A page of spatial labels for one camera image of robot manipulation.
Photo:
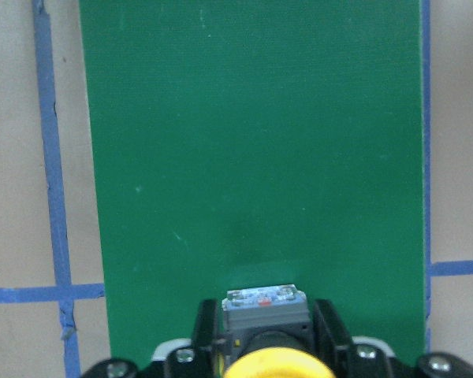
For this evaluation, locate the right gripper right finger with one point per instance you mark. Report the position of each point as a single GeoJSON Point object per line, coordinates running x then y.
{"type": "Point", "coordinates": [363, 356]}

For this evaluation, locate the yellow push button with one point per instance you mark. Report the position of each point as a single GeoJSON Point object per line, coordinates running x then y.
{"type": "Point", "coordinates": [269, 333]}

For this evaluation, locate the green conveyor belt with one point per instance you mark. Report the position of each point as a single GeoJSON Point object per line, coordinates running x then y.
{"type": "Point", "coordinates": [253, 143]}

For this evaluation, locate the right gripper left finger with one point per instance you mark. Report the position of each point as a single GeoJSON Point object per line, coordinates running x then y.
{"type": "Point", "coordinates": [194, 358]}

